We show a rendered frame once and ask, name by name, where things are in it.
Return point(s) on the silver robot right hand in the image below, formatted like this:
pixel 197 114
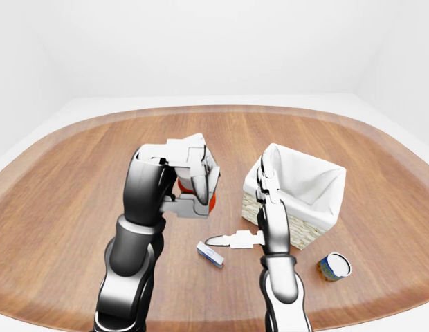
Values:
pixel 275 228

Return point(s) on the silver robot left hand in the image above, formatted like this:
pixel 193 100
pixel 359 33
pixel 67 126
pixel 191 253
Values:
pixel 145 186

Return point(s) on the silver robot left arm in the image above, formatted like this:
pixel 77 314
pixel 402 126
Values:
pixel 128 263

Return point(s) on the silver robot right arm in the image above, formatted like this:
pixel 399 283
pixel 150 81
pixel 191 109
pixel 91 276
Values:
pixel 282 287

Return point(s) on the red ketchup bottle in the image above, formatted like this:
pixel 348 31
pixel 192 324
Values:
pixel 182 186

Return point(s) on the woven basket with white liner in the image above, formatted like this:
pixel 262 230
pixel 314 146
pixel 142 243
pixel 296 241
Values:
pixel 311 193

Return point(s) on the blue and white small box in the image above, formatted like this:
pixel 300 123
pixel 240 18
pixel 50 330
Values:
pixel 210 255

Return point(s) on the printed tin with white lid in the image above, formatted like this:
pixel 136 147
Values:
pixel 337 267

